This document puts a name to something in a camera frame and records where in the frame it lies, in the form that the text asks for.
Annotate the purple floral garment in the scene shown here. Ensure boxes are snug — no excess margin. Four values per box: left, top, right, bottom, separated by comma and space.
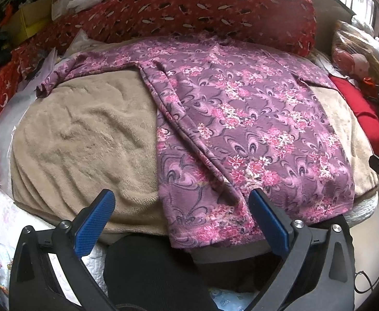
38, 34, 355, 250

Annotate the red cloth at right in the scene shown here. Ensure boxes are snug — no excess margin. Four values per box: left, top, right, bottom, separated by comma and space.
329, 75, 379, 155

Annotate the white quilted bedsheet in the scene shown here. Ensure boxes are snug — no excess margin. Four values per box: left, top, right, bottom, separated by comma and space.
0, 190, 107, 305

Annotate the black trouser leg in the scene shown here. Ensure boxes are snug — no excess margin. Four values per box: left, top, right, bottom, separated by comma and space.
102, 232, 317, 311

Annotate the doll in plastic wrap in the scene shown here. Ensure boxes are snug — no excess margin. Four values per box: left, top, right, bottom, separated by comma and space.
332, 20, 379, 102

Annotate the clear plastic sheet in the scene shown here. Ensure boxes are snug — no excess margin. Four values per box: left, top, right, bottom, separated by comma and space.
0, 30, 100, 194

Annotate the red star-print fabric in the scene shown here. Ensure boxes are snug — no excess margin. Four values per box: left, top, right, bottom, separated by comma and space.
0, 44, 53, 113

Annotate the red patterned pillow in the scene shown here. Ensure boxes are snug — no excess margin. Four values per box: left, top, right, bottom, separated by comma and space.
18, 0, 317, 60

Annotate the yellow cardboard box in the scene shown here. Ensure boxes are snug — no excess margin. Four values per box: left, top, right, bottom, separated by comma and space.
6, 0, 52, 45

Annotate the white plastic bag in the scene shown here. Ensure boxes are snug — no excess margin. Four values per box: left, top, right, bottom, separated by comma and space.
51, 0, 103, 20

